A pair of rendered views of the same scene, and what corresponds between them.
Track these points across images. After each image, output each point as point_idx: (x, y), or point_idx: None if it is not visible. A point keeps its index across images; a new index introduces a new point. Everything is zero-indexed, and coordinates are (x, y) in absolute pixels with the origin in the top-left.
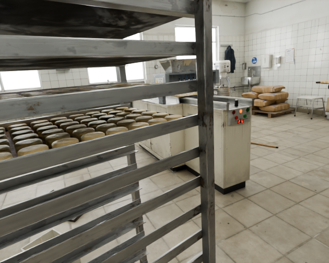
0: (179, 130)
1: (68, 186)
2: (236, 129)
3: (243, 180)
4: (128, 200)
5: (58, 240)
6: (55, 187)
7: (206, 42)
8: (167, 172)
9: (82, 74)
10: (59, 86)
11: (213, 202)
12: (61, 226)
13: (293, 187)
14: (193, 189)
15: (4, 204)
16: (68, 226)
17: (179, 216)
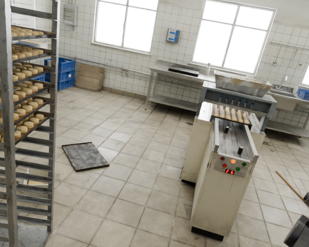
0: None
1: (103, 144)
2: (225, 177)
3: (218, 233)
4: (120, 181)
5: None
6: (95, 140)
7: (3, 108)
8: (177, 180)
9: (188, 51)
10: (164, 56)
11: (11, 198)
12: (67, 169)
13: None
14: (174, 208)
15: (62, 135)
16: (69, 172)
17: None
